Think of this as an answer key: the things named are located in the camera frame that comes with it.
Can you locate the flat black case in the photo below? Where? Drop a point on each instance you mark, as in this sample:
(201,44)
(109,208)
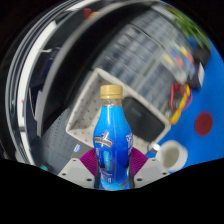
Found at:
(204,56)

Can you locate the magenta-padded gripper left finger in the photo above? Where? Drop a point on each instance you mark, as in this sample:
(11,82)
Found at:
(76,172)

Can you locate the black box with white label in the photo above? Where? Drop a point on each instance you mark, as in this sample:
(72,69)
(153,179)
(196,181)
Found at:
(196,76)

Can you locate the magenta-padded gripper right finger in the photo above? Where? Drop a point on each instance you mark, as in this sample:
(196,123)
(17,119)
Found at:
(150,170)

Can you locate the black zip case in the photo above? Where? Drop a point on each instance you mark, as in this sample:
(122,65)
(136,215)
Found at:
(143,120)

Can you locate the white perforated tray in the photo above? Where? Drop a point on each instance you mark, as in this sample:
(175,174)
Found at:
(86,113)

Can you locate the white spoon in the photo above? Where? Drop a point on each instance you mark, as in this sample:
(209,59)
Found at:
(156,147)

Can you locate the blue drink bottle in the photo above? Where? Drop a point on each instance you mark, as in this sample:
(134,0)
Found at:
(112,140)

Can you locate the grey small-drawer cabinet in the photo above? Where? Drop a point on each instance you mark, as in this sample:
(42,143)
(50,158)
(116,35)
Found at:
(156,30)
(123,56)
(156,83)

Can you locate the flat round red coaster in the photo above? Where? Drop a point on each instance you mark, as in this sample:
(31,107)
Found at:
(203,123)

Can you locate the yellow multimeter with red leads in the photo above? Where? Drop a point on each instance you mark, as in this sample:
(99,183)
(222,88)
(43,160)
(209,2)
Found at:
(178,110)

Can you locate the black wall shelf unit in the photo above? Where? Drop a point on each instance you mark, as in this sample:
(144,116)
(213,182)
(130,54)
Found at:
(86,50)

